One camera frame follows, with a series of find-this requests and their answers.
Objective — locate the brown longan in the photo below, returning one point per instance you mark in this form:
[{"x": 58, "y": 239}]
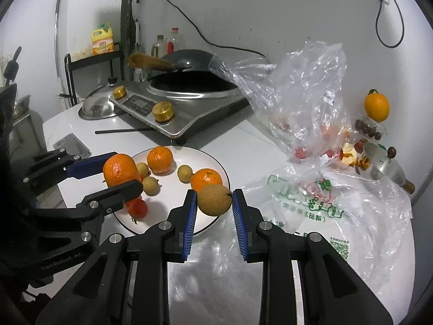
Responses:
[
  {"x": 150, "y": 185},
  {"x": 142, "y": 169},
  {"x": 214, "y": 199},
  {"x": 185, "y": 171}
]

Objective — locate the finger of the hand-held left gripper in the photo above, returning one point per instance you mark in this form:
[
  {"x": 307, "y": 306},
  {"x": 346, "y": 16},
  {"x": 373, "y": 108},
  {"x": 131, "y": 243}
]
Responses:
[
  {"x": 118, "y": 193},
  {"x": 88, "y": 166}
]

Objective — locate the black chopstick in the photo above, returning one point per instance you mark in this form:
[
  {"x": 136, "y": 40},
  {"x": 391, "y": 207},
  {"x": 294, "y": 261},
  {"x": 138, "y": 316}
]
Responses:
[{"x": 125, "y": 130}]

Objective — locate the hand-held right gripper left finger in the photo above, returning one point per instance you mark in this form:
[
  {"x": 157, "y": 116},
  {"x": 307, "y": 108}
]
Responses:
[{"x": 191, "y": 223}]

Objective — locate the crumpled clear plastic bag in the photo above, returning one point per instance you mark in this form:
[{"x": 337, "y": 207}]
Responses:
[{"x": 297, "y": 84}]

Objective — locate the small orange tangerine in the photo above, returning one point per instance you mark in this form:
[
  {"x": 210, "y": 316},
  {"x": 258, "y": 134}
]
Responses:
[
  {"x": 121, "y": 172},
  {"x": 160, "y": 159},
  {"x": 206, "y": 179}
]

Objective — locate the black metal rack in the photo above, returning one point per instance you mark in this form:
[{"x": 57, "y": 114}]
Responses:
[{"x": 91, "y": 59}]

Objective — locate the dark vertical pipe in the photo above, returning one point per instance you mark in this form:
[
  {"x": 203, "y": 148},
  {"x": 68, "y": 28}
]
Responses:
[{"x": 126, "y": 13}]

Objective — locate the steel domed wok lid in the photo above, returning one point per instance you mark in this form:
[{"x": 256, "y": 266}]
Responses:
[{"x": 98, "y": 106}]

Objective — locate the clear oil bottle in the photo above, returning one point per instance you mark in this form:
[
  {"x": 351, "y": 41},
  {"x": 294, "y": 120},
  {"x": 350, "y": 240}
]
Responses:
[{"x": 158, "y": 45}]

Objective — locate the red capped sauce bottle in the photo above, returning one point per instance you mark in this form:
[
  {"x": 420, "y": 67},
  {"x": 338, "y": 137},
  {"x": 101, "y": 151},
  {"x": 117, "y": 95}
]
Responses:
[{"x": 174, "y": 40}]

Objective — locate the steel induction cooker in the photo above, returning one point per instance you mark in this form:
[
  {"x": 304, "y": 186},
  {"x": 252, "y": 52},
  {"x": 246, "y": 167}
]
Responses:
[{"x": 209, "y": 108}]

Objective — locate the steel basin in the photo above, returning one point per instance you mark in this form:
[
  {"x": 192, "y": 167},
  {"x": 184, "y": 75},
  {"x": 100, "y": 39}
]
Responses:
[{"x": 20, "y": 106}]

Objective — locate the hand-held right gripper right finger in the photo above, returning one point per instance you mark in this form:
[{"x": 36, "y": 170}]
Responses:
[{"x": 240, "y": 225}]

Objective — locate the white round plate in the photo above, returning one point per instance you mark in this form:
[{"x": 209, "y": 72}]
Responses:
[{"x": 172, "y": 189}]

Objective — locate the yellow detergent bottle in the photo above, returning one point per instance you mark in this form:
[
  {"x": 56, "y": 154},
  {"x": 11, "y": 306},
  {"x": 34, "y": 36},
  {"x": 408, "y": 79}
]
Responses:
[{"x": 102, "y": 40}]

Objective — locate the large orange with leaf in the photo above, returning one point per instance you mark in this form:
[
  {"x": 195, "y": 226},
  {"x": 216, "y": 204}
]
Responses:
[{"x": 376, "y": 106}]

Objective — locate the orange peel pile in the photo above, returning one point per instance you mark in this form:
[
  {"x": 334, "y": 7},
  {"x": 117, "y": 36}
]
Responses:
[{"x": 351, "y": 157}]

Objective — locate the red cherry tomato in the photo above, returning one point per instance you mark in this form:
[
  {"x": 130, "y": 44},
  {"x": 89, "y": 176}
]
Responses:
[
  {"x": 328, "y": 151},
  {"x": 300, "y": 152},
  {"x": 136, "y": 208}
]

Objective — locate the clear box of dark fruit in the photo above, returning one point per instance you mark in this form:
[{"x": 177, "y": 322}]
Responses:
[{"x": 370, "y": 128}]

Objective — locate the printed clear plastic bag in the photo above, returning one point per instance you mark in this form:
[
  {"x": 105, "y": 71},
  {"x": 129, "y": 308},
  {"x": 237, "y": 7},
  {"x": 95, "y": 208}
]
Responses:
[{"x": 355, "y": 216}]

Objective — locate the grey flat packet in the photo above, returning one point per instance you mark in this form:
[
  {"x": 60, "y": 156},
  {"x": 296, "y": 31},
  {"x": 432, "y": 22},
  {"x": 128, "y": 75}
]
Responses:
[{"x": 72, "y": 145}]

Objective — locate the black folded umbrella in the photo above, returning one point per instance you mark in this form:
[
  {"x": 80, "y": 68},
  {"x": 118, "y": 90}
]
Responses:
[{"x": 133, "y": 23}]

